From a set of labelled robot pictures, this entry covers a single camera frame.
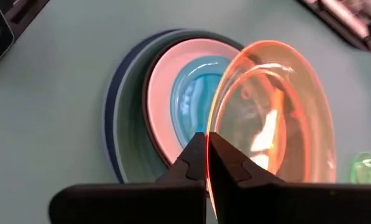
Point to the green table mat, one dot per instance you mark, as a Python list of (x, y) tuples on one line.
[(48, 124)]

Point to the pale pink plastic plate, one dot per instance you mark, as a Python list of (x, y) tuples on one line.
[(160, 93)]

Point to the blue plastic plate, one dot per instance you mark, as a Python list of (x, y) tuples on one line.
[(109, 102)]

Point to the light blue transparent plate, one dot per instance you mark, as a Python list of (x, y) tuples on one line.
[(191, 99)]

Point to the green transparent plastic plate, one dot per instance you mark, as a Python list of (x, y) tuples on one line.
[(367, 168)]

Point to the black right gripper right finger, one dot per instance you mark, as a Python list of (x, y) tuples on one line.
[(266, 205)]

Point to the orange transparent plastic plate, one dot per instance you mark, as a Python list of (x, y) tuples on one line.
[(312, 93)]

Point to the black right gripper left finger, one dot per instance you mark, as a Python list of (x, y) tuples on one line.
[(141, 202)]

